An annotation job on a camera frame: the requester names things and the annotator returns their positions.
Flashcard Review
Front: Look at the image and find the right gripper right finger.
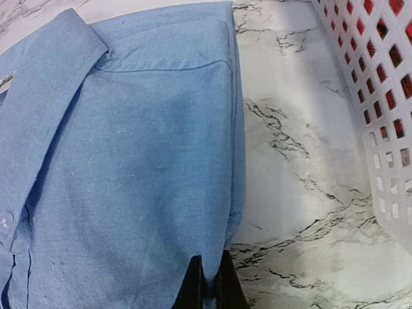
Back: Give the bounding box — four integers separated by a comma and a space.
215, 250, 250, 309

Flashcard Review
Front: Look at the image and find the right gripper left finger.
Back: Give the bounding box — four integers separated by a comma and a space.
172, 256, 205, 309

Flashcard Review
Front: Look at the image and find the red black plaid shirt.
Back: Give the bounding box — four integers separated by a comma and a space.
315, 1, 411, 142

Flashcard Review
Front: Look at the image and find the white plastic basket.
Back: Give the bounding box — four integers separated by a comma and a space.
313, 0, 411, 250

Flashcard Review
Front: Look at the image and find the light blue long sleeve shirt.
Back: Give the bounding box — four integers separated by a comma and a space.
1, 1, 245, 308

